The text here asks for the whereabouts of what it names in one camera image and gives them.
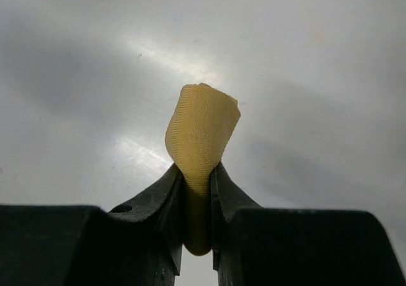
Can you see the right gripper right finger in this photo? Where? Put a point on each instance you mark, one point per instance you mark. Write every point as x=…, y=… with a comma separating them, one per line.
x=226, y=200

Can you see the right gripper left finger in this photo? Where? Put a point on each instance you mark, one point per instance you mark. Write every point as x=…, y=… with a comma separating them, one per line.
x=151, y=225

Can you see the mustard yellow sock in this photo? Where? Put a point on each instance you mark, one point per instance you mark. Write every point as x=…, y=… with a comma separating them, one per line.
x=199, y=130

